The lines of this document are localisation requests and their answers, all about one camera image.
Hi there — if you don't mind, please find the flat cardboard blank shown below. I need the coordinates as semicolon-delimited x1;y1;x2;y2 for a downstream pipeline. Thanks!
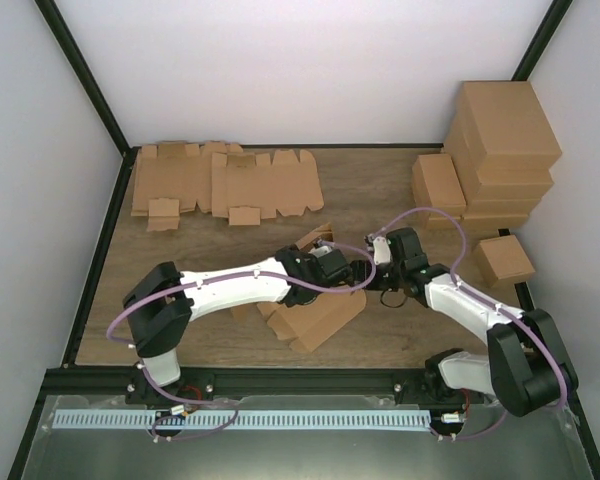
131;141;243;232
211;150;324;226

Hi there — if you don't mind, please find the cardboard box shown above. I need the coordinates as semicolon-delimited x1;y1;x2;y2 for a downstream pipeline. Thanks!
229;223;368;354

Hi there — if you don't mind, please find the light blue slotted rail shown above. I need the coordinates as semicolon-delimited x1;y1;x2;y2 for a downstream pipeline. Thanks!
52;409;431;431

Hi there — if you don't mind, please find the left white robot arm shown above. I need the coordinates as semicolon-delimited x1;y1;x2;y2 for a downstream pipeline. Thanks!
123;244;352;404

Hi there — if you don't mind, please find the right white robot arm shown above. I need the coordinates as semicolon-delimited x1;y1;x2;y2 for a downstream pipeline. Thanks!
351;227;579;417

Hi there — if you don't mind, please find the lone small folded box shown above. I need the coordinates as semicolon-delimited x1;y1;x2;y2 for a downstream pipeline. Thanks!
473;235;535;288

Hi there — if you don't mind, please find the flat cardboard blank left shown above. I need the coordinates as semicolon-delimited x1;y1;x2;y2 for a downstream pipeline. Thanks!
131;141;243;232

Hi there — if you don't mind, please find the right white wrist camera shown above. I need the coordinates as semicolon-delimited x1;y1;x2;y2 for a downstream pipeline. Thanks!
365;234;392;266

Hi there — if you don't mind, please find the flat cardboard blank middle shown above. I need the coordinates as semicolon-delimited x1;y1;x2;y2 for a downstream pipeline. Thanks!
211;150;324;226

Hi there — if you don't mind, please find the large top folded box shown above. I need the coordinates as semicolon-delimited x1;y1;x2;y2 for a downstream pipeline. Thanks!
456;81;562;173

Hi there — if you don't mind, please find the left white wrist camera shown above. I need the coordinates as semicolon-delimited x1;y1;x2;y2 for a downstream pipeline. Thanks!
313;239;332;251

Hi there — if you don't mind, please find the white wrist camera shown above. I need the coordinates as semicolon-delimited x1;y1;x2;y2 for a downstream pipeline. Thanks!
365;234;392;266
313;239;332;251

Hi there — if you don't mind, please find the black aluminium frame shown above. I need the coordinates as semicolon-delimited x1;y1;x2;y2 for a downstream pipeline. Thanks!
7;1;600;479

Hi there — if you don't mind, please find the small folded box left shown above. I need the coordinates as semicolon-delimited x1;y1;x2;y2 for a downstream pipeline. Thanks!
412;153;467;218

